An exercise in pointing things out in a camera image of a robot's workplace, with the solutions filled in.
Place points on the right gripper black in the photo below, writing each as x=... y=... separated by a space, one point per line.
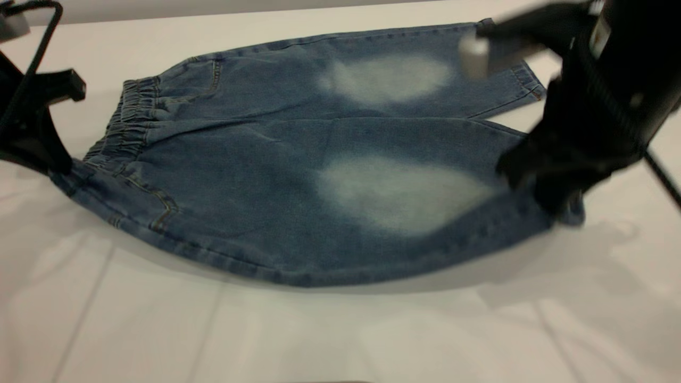
x=628 y=69

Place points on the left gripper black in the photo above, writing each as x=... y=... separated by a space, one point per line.
x=13 y=90

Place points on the blue denim pants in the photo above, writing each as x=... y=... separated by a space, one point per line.
x=255 y=175

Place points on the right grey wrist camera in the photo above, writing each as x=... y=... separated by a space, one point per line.
x=473 y=56

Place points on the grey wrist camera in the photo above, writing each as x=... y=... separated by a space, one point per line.
x=473 y=56
x=11 y=26

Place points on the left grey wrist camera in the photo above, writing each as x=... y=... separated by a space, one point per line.
x=11 y=26

